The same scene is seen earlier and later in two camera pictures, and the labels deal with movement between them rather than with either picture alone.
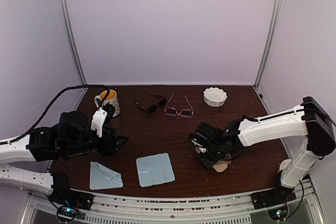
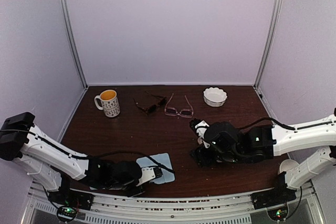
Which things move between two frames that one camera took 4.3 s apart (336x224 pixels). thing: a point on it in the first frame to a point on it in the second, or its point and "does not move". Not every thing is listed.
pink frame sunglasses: [186, 113] does not move
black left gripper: [111, 150] to [130, 193]
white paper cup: [284, 163] does not move
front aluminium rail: [303, 209] does not move
